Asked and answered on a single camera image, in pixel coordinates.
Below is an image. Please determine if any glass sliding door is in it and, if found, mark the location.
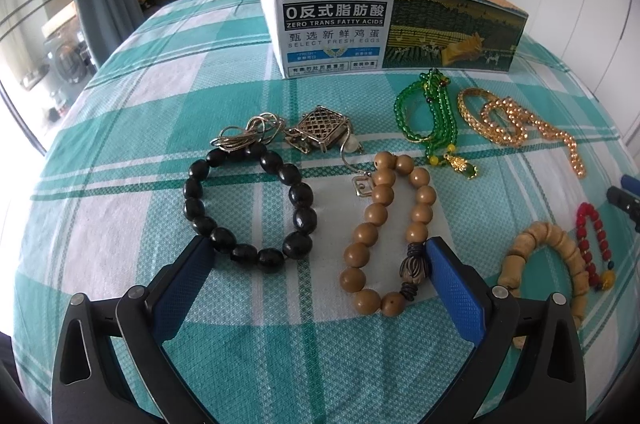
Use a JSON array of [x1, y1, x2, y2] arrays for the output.
[[0, 0, 101, 145]]

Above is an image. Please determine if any white wardrobe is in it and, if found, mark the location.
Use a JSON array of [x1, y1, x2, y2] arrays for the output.
[[435, 0, 640, 145]]

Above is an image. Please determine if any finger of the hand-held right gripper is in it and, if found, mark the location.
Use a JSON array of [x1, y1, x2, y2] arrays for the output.
[[606, 175, 640, 232]]

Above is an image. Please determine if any teal plaid bedsheet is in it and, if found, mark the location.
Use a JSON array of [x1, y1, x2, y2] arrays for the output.
[[10, 0, 636, 424]]

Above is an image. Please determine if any light wood bead bracelet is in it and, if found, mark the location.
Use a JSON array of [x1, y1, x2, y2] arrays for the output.
[[497, 221, 590, 350]]

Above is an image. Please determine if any grey washing machine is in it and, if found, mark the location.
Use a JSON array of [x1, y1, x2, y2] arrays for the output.
[[42, 29, 96, 86]]

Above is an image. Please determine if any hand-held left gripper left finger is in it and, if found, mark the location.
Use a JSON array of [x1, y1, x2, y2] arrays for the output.
[[51, 234, 221, 424]]

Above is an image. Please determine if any red bead bracelet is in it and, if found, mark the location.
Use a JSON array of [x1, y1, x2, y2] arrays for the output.
[[575, 203, 617, 291]]

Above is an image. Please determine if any silver chain necklace cage pendant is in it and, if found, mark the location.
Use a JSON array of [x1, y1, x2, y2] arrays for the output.
[[210, 105, 375, 200]]

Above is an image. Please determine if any printed cardboard box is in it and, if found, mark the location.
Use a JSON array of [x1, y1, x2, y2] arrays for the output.
[[252, 0, 530, 79]]

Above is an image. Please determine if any brown wooden bead bracelet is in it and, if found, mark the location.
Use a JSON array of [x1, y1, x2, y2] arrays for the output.
[[340, 151, 437, 318]]

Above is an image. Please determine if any amber bead necklace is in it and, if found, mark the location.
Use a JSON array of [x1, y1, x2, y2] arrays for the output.
[[480, 97, 587, 179]]

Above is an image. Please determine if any gold chain bracelet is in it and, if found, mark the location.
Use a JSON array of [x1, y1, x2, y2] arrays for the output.
[[457, 88, 523, 148]]

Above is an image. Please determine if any black bead bracelet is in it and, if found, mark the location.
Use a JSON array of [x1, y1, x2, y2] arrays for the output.
[[183, 143, 317, 274]]

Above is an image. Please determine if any green bead necklace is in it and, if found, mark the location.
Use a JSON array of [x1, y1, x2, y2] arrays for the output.
[[394, 68, 478, 181]]

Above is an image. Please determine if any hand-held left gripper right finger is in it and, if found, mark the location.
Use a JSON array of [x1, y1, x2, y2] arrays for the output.
[[425, 235, 587, 424]]

